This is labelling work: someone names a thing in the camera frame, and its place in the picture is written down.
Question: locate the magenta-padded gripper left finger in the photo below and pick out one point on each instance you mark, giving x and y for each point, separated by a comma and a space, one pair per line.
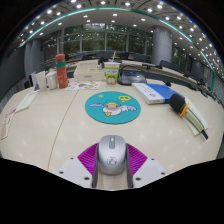
85, 160

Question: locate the black gooseneck desk microphone unit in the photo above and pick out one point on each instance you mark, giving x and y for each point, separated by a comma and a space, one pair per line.
131, 78

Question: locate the colourful sticker sheet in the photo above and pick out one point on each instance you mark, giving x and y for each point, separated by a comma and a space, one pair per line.
83, 85

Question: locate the silver computer mouse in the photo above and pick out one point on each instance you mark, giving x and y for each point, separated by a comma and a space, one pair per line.
112, 155

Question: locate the white lidded mug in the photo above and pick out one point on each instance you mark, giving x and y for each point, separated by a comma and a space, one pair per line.
52, 80

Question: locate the white booklet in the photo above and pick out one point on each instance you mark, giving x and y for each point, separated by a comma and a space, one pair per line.
199, 115

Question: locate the white paper sheet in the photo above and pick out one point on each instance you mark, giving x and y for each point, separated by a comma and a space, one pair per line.
26, 101

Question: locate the round teal cartoon mouse pad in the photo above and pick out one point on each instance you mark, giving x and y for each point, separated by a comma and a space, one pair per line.
100, 113

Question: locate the red thermos bottle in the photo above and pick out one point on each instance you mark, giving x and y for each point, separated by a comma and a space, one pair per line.
62, 75

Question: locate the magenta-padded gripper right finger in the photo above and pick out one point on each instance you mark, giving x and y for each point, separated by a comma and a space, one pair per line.
138, 160

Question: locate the ceiling lights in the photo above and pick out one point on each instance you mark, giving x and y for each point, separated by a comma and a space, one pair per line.
79, 6

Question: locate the blue and white book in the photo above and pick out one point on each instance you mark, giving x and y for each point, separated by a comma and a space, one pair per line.
160, 91

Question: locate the beige cardboard box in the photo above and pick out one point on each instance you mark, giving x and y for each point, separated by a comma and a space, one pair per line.
88, 73

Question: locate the black handheld microphone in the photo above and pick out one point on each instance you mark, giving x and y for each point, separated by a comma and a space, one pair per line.
176, 102

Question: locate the green paper cup with straw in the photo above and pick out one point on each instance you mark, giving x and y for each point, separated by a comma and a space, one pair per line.
112, 75

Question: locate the dark office chairs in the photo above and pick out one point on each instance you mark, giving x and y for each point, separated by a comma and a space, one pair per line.
103, 55

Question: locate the curved beige conference desk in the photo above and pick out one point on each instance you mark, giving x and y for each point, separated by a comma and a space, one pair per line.
156, 71

